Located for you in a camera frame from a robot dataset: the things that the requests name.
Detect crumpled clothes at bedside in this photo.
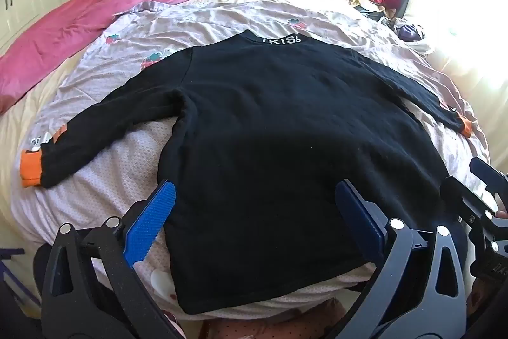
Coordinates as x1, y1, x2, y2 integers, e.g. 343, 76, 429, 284
391, 17, 435, 56

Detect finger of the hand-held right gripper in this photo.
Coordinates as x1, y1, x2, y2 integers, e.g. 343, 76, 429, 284
440, 175, 497, 222
470, 156, 508, 200

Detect lilac printed bed cover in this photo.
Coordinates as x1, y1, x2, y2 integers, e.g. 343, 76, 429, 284
8, 0, 491, 324

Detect black sweater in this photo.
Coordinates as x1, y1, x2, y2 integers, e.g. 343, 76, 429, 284
20, 30, 475, 316

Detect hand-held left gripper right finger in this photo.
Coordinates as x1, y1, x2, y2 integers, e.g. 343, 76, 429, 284
334, 179, 469, 339

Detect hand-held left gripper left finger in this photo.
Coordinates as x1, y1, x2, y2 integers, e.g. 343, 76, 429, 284
42, 179, 187, 339

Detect pink blanket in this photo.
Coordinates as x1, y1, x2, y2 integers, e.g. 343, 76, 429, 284
0, 0, 237, 115

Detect black bedside box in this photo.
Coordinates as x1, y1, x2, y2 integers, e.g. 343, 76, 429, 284
395, 0, 413, 20

